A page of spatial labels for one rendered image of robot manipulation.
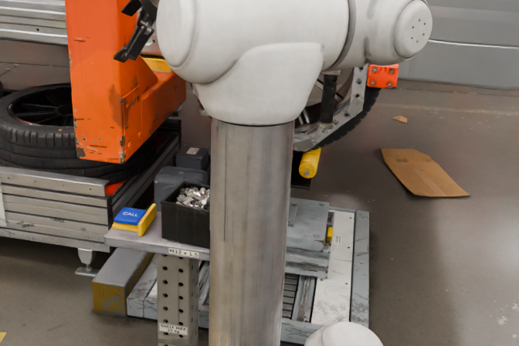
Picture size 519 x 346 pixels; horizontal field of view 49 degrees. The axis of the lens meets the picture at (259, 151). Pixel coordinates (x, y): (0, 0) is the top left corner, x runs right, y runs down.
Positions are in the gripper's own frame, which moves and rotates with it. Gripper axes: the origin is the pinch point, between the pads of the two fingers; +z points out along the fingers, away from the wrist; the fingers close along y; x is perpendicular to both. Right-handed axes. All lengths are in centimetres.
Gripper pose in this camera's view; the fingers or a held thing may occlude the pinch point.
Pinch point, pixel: (124, 34)
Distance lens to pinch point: 148.1
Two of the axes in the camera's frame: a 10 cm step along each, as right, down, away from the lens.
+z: -6.0, 2.7, 7.5
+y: -0.6, 9.3, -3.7
